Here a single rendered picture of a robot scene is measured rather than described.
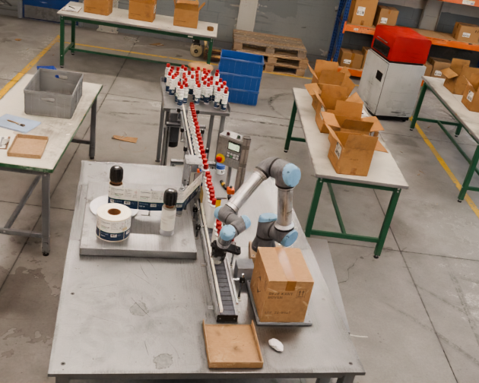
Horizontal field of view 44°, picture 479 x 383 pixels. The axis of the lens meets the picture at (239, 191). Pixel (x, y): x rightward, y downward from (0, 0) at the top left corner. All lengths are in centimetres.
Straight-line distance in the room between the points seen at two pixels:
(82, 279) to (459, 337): 296
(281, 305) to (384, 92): 601
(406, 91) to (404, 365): 518
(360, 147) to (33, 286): 276
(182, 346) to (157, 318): 23
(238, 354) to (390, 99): 638
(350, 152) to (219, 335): 242
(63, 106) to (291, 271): 286
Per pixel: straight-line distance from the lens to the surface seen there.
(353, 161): 508
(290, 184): 327
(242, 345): 307
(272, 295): 310
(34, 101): 535
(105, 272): 343
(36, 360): 412
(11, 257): 499
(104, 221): 353
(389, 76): 876
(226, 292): 330
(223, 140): 363
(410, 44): 876
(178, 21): 890
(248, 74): 835
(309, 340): 320
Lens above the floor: 290
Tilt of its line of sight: 28 degrees down
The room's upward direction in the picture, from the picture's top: 10 degrees clockwise
